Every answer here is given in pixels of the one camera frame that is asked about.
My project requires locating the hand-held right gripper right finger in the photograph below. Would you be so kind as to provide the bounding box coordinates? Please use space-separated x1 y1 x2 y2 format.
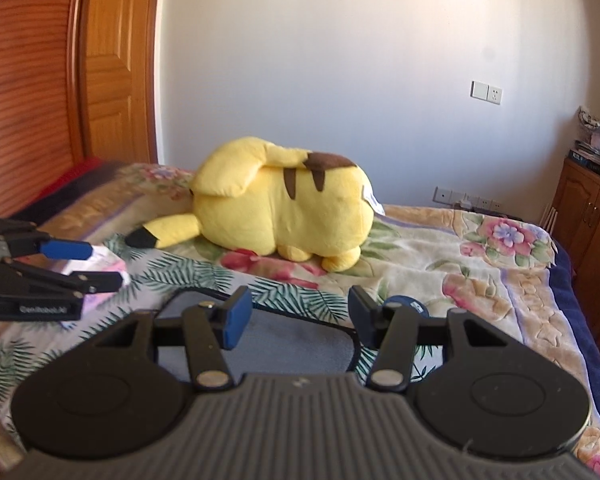
347 285 513 394

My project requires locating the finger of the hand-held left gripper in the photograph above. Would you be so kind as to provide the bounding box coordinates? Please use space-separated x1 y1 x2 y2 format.
0 229 94 262
0 257 124 296

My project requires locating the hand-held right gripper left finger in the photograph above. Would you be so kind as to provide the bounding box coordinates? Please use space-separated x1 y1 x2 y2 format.
87 286 253 394

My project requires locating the pale pink cloth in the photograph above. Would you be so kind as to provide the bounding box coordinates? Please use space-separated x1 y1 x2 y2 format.
60 244 132 330

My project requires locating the grey towel with dark edge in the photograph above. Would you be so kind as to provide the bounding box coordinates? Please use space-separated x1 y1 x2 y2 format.
152 287 363 377

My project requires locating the blue round lid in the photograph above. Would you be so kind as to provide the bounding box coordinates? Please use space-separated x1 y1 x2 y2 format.
382 295 429 319

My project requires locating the palm leaf printed sheet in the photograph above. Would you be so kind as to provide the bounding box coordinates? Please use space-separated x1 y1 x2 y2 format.
0 232 433 413

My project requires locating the dark red cloth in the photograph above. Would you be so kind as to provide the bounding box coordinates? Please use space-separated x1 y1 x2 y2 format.
7 157 128 225

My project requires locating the floral blanket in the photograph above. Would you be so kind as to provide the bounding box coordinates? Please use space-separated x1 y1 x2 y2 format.
0 160 600 480

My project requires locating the yellow plush toy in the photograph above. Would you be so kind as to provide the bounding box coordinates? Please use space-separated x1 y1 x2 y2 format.
125 136 385 271

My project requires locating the ribbed wooden headboard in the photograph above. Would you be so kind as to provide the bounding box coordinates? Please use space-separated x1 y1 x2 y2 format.
0 0 90 222

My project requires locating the wooden panel door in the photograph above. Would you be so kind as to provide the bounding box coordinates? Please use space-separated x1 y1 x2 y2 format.
76 0 165 167

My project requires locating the dark blue blanket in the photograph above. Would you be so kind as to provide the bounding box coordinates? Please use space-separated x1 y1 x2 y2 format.
550 237 600 443

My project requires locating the wooden cabinet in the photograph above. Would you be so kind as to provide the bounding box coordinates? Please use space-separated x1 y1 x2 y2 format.
549 156 600 343

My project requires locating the stack of books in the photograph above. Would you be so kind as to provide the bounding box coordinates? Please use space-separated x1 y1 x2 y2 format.
567 139 600 177

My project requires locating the patterned cloth bundle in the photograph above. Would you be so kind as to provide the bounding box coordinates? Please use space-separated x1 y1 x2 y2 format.
577 105 600 137

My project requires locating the grey wall socket row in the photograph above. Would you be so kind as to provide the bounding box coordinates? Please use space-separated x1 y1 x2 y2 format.
452 192 502 214

